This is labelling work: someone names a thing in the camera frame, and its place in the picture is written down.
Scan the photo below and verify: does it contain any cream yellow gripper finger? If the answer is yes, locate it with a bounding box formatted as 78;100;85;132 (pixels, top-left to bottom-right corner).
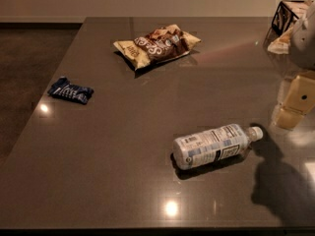
275;74;315;130

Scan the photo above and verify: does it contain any blue rxbar blueberry wrapper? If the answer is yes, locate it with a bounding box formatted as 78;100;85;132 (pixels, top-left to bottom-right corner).
47;77;94;105

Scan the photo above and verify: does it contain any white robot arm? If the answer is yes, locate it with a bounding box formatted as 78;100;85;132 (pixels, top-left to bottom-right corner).
275;2;315;130

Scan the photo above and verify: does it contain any clear plastic water bottle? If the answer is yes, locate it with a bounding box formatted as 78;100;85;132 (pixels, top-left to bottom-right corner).
173;124;264;170

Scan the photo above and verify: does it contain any cream snack bag by basket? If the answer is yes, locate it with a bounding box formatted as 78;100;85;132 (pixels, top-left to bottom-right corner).
267;27;293;55

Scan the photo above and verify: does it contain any brown and cream chip bag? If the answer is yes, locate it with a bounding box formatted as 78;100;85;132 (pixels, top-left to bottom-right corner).
113;25;201;70

